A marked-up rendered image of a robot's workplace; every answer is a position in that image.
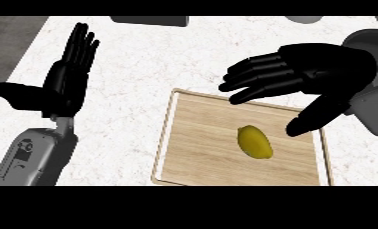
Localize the yellow lemon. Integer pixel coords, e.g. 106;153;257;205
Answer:
236;124;274;160

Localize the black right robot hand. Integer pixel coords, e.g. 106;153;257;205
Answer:
217;42;378;138

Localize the grey round pot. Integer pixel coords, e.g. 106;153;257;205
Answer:
285;15;325;25

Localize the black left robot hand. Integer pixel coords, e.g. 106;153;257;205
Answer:
0;22;102;119

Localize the pale wooden tray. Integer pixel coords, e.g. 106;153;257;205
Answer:
149;88;335;187

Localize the dark grey flat object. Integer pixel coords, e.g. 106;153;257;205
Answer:
109;15;190;28

